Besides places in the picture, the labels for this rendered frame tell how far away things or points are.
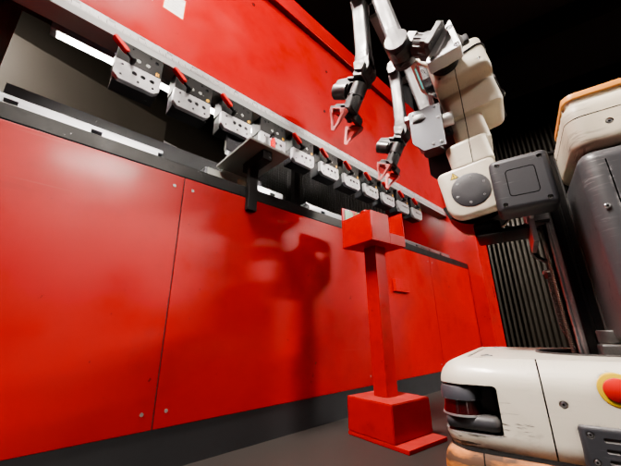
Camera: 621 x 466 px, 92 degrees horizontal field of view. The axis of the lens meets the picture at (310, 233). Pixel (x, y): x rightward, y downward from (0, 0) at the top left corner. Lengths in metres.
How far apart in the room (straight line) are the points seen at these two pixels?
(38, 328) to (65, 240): 0.21
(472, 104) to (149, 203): 1.06
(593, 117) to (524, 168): 0.15
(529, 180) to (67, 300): 1.14
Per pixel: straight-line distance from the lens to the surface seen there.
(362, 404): 1.18
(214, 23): 1.77
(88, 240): 0.97
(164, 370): 1.00
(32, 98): 1.87
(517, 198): 0.89
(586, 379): 0.74
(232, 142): 1.45
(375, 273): 1.20
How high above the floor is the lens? 0.33
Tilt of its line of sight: 18 degrees up
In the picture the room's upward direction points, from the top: 1 degrees counter-clockwise
